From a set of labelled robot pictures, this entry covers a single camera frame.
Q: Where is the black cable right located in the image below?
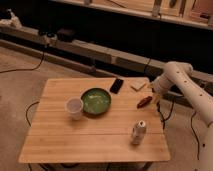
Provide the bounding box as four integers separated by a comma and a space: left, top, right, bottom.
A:
189, 109, 208, 171

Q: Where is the black floor cable left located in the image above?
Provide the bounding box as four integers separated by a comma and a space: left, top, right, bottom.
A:
0, 46, 46, 74

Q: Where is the black rectangular block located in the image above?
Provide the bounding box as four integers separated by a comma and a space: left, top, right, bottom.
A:
110, 79, 123, 94

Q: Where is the wooden table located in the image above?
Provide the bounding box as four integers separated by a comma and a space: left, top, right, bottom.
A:
19, 78, 170, 163

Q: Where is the black device on ledge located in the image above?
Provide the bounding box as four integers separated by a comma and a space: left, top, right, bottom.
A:
57, 29, 75, 42

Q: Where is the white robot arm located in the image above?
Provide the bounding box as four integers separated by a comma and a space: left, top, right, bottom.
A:
152, 61, 213, 171

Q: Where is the white object on ledge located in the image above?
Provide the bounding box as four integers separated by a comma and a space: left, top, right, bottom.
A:
0, 9, 22, 29

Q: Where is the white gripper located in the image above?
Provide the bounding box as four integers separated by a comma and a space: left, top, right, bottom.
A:
151, 75, 172, 105

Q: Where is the white can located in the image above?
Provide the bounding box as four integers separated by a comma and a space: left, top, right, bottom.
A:
131, 120, 146, 145

